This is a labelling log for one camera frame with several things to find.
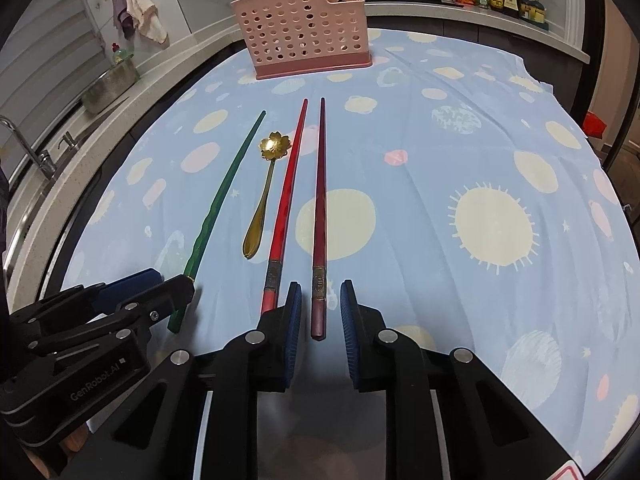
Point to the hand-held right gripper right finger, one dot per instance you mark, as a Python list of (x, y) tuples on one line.
[(350, 340)]

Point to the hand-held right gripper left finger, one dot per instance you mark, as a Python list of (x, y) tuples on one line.
[(295, 340)]

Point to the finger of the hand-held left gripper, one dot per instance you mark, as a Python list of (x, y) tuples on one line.
[(130, 282), (175, 292)]

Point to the green chopstick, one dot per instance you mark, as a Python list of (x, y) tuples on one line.
[(225, 185)]

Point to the dark red chopstick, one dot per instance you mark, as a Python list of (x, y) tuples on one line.
[(320, 200)]

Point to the pink perforated utensil holder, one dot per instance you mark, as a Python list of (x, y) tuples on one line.
[(290, 35)]

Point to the chrome faucet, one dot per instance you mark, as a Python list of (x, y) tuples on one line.
[(44, 160)]

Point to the sink soap dispenser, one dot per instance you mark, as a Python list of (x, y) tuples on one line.
[(65, 141)]

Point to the stainless steel sink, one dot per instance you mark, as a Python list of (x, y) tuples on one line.
[(90, 121)]

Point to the gold flower spoon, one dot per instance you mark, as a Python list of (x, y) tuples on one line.
[(275, 144)]

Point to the blue dotted tablecloth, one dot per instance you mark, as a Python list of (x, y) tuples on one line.
[(425, 160)]

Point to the green dish soap bottle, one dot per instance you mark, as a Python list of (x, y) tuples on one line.
[(119, 54)]

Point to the purple hanging cloth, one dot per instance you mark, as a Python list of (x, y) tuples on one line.
[(122, 17)]

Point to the cream hanging towel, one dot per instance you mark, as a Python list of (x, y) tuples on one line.
[(142, 7)]

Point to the red plastic bag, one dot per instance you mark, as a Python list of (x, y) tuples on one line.
[(595, 122)]

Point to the dark seasoning jar set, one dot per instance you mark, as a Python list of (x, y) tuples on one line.
[(534, 11)]

